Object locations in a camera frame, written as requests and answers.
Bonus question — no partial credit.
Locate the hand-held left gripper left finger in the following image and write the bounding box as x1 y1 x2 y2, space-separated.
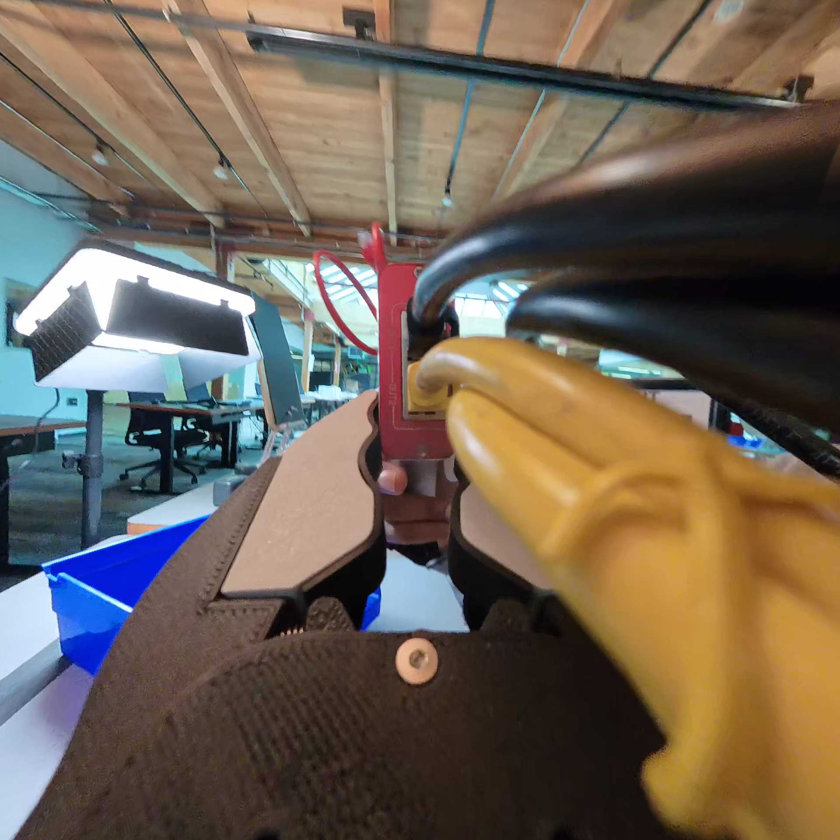
220 390 388 616

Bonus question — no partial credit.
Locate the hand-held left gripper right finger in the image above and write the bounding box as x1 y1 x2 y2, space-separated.
448 469 560 613

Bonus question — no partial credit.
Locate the red metal ethernet adapter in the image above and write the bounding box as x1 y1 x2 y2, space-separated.
377 262 460 463

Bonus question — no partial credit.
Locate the yellow ethernet cable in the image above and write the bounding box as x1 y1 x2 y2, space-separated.
407 338 840 840

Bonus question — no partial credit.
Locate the blue plastic bin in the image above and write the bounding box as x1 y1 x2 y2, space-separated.
42 515 382 677

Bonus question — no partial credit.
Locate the red ethernet cable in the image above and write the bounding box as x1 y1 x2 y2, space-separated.
311 223 388 355

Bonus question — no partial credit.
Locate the black ethernet cable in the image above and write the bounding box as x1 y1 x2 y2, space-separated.
407 112 840 480

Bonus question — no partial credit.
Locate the person's right hand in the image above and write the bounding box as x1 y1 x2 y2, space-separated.
377 459 457 547

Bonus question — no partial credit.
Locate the wooden office desk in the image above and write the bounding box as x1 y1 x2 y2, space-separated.
115 400 263 470
0 415 88 568

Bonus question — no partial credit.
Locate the dark wooden display board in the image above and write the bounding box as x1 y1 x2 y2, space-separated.
251 295 311 432

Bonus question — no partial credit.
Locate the black office chair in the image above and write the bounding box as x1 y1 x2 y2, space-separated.
121 392 210 494

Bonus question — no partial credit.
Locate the softbox studio light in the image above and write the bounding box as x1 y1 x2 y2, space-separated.
13 239 263 393

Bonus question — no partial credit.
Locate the grey light stand pole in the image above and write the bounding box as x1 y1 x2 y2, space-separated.
62 390 107 551

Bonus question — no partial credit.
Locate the black ceiling track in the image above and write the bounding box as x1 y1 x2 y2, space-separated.
246 26 815 111

